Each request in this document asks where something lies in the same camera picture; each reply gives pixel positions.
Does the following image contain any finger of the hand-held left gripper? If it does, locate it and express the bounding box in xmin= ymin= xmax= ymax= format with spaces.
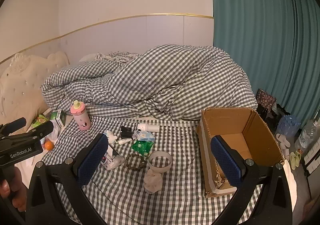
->
xmin=9 ymin=121 xmax=55 ymax=144
xmin=0 ymin=118 xmax=27 ymax=137

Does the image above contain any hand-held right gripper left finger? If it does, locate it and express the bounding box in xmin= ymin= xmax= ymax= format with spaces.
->
xmin=25 ymin=133 xmax=110 ymax=225

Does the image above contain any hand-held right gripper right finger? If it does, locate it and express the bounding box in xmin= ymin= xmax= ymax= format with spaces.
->
xmin=211 ymin=135 xmax=293 ymax=225

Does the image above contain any brown bead bracelet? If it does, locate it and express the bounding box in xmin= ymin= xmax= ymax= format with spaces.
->
xmin=124 ymin=153 xmax=147 ymax=170

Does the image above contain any brown cardboard box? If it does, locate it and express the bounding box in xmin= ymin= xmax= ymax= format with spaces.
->
xmin=196 ymin=107 xmax=286 ymax=198

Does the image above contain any blue and white tissue pack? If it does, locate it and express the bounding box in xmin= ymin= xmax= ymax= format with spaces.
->
xmin=132 ymin=129 xmax=155 ymax=142

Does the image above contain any person's left hand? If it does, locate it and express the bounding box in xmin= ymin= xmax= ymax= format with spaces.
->
xmin=0 ymin=167 xmax=27 ymax=212

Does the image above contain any green snack packet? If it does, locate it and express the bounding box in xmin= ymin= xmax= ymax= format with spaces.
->
xmin=31 ymin=114 xmax=51 ymax=129

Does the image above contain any white plastic bag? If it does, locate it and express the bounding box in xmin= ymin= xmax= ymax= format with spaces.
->
xmin=47 ymin=125 xmax=61 ymax=141

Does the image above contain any white printed packet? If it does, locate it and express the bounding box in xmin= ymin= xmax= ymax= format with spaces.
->
xmin=101 ymin=144 xmax=125 ymax=171

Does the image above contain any green and white box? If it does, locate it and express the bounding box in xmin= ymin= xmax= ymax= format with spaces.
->
xmin=49 ymin=109 xmax=67 ymax=128

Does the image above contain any white toy figurine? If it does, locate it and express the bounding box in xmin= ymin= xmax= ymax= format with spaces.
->
xmin=104 ymin=130 xmax=119 ymax=144

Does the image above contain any cream tufted headboard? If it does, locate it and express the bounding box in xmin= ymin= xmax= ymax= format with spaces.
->
xmin=0 ymin=51 xmax=70 ymax=131

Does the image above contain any pink baby bottle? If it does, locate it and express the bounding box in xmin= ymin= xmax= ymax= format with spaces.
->
xmin=70 ymin=100 xmax=92 ymax=131

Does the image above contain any black small packet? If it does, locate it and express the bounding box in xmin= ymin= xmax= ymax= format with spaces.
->
xmin=120 ymin=126 xmax=132 ymax=139

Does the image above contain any green sachet packet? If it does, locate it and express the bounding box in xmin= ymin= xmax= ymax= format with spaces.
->
xmin=131 ymin=140 xmax=153 ymax=156

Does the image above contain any grey checkered bed sheet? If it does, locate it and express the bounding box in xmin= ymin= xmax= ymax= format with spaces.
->
xmin=41 ymin=115 xmax=266 ymax=225

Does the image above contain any black bag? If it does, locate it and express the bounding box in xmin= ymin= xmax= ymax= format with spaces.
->
xmin=256 ymin=104 xmax=292 ymax=133

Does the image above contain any white plastic bottle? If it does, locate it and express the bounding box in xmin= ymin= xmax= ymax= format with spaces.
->
xmin=137 ymin=122 xmax=160 ymax=133

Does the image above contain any pack of water bottles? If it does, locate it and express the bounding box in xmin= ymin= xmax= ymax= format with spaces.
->
xmin=276 ymin=114 xmax=302 ymax=138

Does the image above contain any dark patterned gift bag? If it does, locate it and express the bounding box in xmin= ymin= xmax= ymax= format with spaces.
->
xmin=255 ymin=88 xmax=277 ymax=113

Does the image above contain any large clear water jug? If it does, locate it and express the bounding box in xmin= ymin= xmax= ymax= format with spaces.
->
xmin=294 ymin=119 xmax=320 ymax=153

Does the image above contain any white floor appliance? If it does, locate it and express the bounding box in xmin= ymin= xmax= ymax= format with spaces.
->
xmin=304 ymin=149 xmax=320 ymax=173

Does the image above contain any white pillow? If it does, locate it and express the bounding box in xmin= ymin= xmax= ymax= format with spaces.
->
xmin=79 ymin=54 xmax=100 ymax=63

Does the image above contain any grey checkered duvet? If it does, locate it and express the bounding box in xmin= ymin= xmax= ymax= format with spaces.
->
xmin=40 ymin=44 xmax=258 ymax=122

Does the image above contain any floral patterned blanket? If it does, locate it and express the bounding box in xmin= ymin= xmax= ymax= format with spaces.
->
xmin=94 ymin=51 xmax=140 ymax=66

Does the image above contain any teal curtain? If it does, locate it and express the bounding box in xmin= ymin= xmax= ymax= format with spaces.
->
xmin=209 ymin=0 xmax=305 ymax=117
xmin=287 ymin=0 xmax=320 ymax=127

